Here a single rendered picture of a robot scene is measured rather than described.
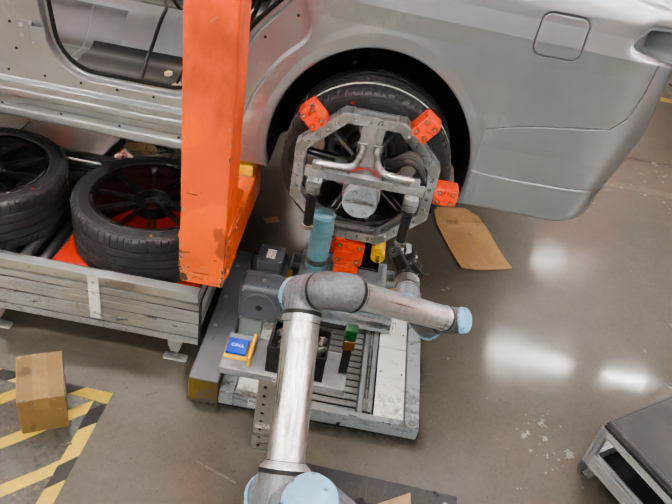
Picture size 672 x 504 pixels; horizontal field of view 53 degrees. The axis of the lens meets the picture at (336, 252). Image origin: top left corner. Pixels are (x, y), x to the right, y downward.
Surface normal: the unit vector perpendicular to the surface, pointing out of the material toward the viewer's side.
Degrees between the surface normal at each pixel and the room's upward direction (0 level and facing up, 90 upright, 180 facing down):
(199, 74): 90
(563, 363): 0
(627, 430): 0
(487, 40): 90
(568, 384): 0
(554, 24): 90
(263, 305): 90
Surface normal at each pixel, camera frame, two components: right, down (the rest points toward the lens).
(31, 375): 0.15, -0.78
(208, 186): -0.11, 0.59
